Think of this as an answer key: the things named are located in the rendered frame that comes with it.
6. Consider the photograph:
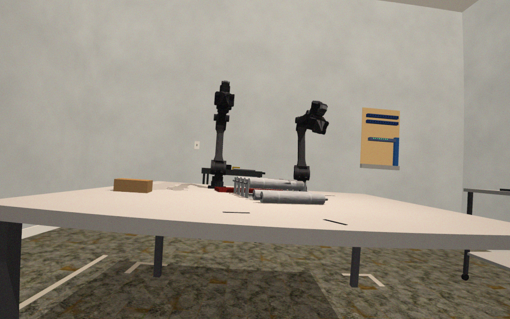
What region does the brown cardboard box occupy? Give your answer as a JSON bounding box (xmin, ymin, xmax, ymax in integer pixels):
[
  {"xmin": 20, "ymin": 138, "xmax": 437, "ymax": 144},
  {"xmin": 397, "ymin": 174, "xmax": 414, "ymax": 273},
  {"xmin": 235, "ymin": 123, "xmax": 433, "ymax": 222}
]
[{"xmin": 113, "ymin": 178, "xmax": 153, "ymax": 193}]

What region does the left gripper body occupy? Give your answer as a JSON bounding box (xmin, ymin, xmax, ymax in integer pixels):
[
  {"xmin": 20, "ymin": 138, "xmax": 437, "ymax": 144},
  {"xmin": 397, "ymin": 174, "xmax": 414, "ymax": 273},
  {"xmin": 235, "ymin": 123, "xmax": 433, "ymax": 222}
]
[{"xmin": 306, "ymin": 117, "xmax": 329, "ymax": 135}]

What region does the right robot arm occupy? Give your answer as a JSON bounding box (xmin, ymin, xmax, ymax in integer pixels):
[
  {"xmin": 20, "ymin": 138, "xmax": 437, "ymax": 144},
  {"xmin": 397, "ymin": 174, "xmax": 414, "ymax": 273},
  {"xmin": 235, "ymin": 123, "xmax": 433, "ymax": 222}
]
[{"xmin": 208, "ymin": 81, "xmax": 232, "ymax": 189}]

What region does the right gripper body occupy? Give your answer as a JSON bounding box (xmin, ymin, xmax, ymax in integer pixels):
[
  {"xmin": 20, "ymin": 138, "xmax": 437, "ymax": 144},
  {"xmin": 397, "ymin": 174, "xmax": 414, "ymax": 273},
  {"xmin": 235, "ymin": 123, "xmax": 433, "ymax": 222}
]
[{"xmin": 214, "ymin": 91, "xmax": 235, "ymax": 107}]

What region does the red scrap tray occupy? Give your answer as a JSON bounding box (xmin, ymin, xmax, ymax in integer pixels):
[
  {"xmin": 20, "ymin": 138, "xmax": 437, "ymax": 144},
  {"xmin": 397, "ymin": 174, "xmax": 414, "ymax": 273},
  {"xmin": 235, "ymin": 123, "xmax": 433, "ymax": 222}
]
[{"xmin": 214, "ymin": 187, "xmax": 282, "ymax": 193}]

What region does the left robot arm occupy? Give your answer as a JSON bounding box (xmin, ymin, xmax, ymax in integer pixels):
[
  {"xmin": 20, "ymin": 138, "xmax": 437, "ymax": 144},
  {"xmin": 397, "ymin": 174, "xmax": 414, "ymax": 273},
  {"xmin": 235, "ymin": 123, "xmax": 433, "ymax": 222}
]
[{"xmin": 294, "ymin": 101, "xmax": 328, "ymax": 183}]

